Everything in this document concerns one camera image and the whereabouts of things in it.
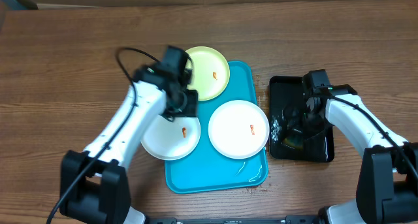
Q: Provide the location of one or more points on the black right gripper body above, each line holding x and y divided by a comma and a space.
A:
309, 125

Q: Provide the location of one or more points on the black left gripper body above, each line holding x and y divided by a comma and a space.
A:
187, 106

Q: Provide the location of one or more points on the yellow green sponge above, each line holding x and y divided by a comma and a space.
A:
293, 141

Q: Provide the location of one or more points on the white plate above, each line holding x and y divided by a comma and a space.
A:
170, 141
238, 129

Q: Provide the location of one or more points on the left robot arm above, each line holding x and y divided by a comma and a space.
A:
94, 187

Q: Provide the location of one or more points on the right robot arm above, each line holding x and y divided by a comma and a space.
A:
387, 186

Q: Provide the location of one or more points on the black water tray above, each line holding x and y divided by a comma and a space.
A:
321, 152

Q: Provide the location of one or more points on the blue plastic tray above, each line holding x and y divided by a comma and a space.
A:
205, 169

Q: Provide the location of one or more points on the light green plate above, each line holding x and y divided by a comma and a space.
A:
210, 71

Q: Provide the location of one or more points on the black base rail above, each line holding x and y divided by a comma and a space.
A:
290, 219

